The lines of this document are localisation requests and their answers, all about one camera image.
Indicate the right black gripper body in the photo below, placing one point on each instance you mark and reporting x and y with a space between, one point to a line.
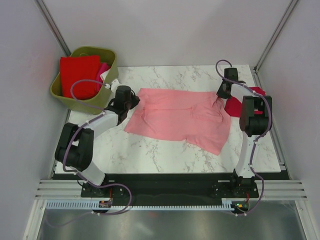
220 88

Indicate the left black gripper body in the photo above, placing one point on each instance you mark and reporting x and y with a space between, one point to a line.
127 107

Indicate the light pink t shirt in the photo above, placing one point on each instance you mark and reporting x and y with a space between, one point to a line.
199 118

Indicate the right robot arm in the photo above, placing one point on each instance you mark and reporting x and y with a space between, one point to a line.
255 121

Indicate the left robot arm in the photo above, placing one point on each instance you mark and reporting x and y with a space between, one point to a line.
75 147

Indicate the crimson folded t shirt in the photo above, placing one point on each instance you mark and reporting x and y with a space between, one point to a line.
234 107

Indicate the white cloth in bin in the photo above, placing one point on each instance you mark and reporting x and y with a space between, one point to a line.
104 75

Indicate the magenta shirt in bin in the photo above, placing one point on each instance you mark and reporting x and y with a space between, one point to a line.
103 67

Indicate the bright red folded shirt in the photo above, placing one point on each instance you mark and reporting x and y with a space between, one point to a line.
77 75

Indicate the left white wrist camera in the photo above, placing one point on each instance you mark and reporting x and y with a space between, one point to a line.
114 85

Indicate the left aluminium corner post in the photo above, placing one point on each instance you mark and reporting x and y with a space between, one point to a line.
53 26

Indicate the aluminium corner post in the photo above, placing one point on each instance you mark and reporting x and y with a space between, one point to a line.
53 26
276 33

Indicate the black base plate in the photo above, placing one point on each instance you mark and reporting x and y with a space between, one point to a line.
169 188

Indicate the right aluminium corner post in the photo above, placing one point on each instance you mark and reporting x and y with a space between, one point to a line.
276 33

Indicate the aluminium rail frame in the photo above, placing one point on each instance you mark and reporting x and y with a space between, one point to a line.
118 152

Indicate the white slotted cable duct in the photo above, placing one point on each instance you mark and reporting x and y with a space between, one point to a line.
102 205

